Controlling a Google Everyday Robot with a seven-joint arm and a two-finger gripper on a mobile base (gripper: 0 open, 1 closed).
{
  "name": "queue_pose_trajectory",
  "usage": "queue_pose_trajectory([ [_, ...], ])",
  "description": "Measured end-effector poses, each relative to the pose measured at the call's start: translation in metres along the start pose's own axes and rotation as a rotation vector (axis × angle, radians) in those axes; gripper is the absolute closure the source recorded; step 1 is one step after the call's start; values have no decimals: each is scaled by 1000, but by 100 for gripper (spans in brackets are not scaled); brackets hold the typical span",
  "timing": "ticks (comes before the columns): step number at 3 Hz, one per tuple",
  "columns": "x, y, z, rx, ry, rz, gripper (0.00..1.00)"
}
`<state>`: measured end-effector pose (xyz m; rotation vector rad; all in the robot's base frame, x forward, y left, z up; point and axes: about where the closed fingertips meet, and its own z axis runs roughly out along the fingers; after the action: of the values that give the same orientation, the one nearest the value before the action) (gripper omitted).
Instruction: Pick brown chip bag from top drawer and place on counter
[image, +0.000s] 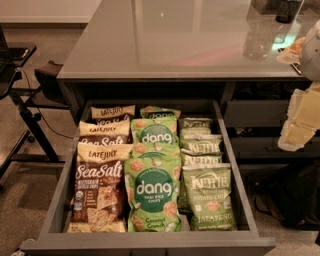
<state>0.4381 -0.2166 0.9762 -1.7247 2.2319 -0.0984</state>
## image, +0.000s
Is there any black white marker tag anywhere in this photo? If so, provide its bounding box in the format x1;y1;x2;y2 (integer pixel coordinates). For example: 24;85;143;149
278;48;301;76

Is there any front green Dang chip bag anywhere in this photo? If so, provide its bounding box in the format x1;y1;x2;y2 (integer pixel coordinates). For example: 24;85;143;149
124;157;181;232

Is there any back green Dang bag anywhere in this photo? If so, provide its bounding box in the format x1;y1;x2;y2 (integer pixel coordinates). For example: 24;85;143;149
140;106;181;119

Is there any open grey top drawer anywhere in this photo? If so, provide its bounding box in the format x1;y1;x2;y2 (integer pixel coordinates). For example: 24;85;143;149
21;99;276;256

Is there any front Kettle jalapeno chip bag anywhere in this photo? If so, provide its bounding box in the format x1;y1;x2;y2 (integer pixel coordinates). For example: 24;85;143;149
183;163;237;231

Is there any dark cup on counter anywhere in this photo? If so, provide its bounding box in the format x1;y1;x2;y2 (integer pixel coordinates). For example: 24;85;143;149
275;0;304;24

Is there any brown Sea Salt chip bag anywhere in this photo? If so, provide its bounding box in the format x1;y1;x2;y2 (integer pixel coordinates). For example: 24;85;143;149
67;142;132;233

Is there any middle brown Sea Salt bag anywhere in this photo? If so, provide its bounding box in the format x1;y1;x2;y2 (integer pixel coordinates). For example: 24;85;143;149
79;121;130;146

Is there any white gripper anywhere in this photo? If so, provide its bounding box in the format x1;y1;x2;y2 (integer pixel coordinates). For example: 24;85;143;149
278;82;320;152

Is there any black rolling stand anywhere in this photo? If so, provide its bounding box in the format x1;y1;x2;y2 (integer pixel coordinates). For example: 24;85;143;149
0;28;68;179

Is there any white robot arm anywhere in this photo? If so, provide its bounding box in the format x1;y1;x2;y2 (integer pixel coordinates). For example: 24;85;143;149
277;21;320;152

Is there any black cable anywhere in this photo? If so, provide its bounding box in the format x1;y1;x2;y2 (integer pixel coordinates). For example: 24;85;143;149
16;66;74;140

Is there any back brown Sea Salt bag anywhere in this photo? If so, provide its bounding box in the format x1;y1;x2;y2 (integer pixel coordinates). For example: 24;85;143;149
91;105;135;125

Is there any grey counter cabinet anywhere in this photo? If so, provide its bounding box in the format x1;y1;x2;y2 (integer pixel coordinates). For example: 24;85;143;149
58;0;319;159

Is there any black bag on floor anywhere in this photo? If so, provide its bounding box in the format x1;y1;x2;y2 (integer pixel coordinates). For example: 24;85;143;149
253;159;320;231

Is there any back Kettle chip bag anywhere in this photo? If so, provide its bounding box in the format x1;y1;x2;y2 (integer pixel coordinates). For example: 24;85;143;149
178;118;213;137

